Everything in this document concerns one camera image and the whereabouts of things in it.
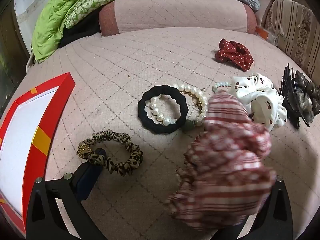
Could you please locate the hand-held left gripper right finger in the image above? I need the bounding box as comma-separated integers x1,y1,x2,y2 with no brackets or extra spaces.
235,175,294,240

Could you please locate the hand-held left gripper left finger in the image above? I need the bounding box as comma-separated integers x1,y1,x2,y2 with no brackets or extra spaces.
25,148,108,240

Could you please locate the leopard print scrunchie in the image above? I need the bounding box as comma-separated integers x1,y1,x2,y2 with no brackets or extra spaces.
78,129,144,177

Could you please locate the red striped scrunchie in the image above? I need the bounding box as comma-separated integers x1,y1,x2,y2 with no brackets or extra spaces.
165,90,277,230

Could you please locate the red and white box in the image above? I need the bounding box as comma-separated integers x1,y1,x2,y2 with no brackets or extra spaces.
0,72,76,235

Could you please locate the black hair tie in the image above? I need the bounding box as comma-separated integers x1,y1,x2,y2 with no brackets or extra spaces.
137,85,189,134

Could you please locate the white cherry print scrunchie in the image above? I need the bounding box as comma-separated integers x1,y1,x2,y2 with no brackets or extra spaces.
230,72,288,132

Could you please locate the pearl necklace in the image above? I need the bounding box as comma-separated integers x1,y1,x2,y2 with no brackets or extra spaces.
173,83,209,132

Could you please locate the grey shiny scrunchie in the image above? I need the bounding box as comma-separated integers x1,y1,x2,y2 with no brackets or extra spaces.
295,94,315,122

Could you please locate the black hair claw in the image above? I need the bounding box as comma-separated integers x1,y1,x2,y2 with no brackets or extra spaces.
281,64,310,130

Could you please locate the olive studded scrunchie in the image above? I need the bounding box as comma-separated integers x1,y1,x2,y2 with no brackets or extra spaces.
292,70,320,100

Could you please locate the red polka dot scrunchie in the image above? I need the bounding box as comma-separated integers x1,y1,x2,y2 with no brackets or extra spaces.
214,39,254,71

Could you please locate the green blanket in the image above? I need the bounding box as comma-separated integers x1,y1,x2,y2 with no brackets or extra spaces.
30,0,150,64

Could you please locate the plastic bottle with orange label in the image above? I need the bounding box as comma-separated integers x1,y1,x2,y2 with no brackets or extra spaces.
255,26,279,46

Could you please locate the striped floral cushion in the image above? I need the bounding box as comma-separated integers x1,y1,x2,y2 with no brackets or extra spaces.
262,0,320,80

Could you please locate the pink bolster pillow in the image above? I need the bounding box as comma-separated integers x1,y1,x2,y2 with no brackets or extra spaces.
98,0,258,37

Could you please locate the pearl bracelet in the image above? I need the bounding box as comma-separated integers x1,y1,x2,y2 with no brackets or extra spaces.
149,94,182,126

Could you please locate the pale blue bead bracelet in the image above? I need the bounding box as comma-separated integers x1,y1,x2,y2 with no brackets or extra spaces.
212,81,233,93

